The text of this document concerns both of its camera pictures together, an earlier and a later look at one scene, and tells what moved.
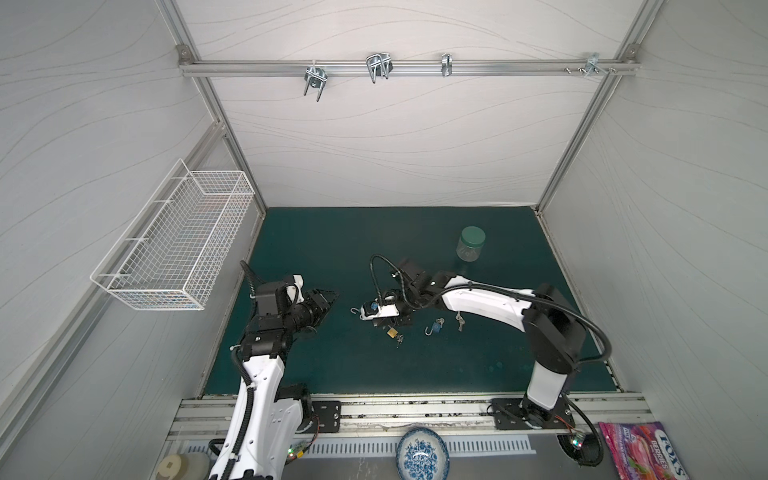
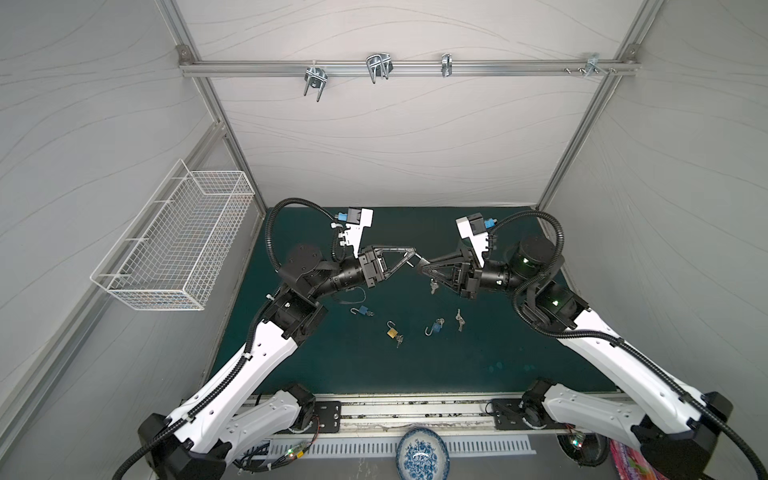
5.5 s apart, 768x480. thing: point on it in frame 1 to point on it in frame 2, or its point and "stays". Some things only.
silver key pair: (460, 320) stays
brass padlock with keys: (394, 334) stays
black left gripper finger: (328, 295) to (404, 249)
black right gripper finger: (385, 322) to (433, 277)
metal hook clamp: (447, 64) stays
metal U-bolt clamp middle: (379, 64) stays
